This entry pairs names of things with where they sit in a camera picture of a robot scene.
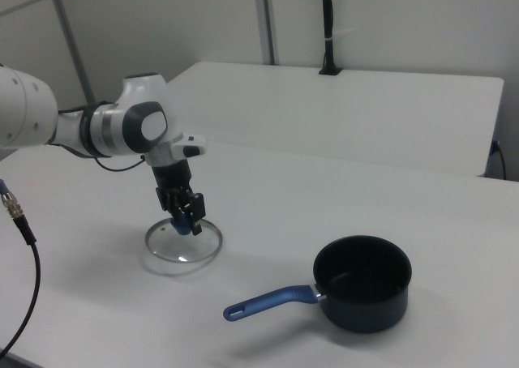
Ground grey partition post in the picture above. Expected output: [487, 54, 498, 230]
[252, 0, 281, 66]
[45, 0, 97, 106]

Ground black cable with metal connector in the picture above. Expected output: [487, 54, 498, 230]
[0, 177, 42, 357]

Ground white side table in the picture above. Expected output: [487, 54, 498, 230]
[163, 61, 505, 178]

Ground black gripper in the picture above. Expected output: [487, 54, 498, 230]
[151, 160, 208, 237]

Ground black pole with clamp foot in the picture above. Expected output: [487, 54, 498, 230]
[318, 0, 344, 77]

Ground dark saucepan with blue handle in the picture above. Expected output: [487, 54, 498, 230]
[222, 234, 414, 335]

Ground thin black floor cable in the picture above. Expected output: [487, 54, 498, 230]
[488, 139, 509, 180]

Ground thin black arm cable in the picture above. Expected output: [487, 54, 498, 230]
[56, 107, 146, 173]

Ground glass lid with blue knob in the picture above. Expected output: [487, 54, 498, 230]
[144, 216, 225, 278]

